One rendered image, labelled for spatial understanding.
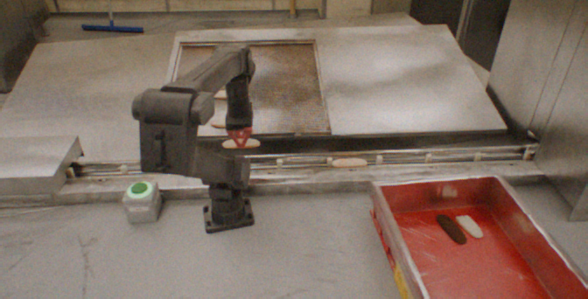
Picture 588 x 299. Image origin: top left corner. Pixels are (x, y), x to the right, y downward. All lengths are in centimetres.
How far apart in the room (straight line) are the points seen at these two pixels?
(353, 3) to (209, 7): 151
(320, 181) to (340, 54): 61
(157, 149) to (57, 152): 64
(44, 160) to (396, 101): 101
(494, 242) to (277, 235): 51
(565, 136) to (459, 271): 44
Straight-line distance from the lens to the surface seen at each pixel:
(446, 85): 156
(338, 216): 113
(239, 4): 491
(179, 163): 70
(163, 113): 69
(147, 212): 115
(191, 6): 497
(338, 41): 170
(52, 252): 119
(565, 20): 129
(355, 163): 124
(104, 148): 147
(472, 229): 116
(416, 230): 113
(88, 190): 125
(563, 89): 128
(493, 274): 109
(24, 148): 138
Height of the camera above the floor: 161
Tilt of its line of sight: 34 degrees down
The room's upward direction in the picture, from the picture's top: straight up
